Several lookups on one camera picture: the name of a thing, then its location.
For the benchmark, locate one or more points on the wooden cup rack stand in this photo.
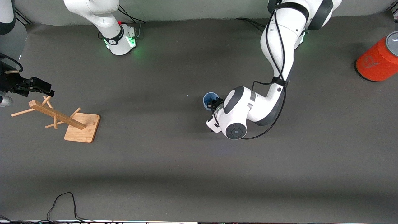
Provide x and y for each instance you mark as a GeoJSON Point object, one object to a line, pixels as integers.
{"type": "Point", "coordinates": [82, 130]}

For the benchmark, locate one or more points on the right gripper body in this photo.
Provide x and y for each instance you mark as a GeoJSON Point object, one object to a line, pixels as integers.
{"type": "Point", "coordinates": [11, 82]}

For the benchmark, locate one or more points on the short wooden stick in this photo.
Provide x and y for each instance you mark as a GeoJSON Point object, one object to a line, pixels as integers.
{"type": "Point", "coordinates": [12, 72]}

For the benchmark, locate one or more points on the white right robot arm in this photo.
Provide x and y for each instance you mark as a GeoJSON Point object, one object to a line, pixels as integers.
{"type": "Point", "coordinates": [102, 18]}

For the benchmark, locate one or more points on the light blue cup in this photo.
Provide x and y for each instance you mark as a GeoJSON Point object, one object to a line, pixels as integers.
{"type": "Point", "coordinates": [210, 94]}

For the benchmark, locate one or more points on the orange cylindrical can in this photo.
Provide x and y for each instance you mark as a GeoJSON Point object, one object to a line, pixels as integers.
{"type": "Point", "coordinates": [373, 62]}

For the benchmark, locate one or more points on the dark grey table mat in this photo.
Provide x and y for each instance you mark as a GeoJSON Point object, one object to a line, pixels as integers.
{"type": "Point", "coordinates": [199, 171]}

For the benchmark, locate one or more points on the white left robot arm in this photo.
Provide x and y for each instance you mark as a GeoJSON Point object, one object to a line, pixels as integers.
{"type": "Point", "coordinates": [279, 37]}

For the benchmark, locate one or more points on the aluminium frame rail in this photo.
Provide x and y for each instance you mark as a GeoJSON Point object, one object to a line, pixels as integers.
{"type": "Point", "coordinates": [23, 17]}

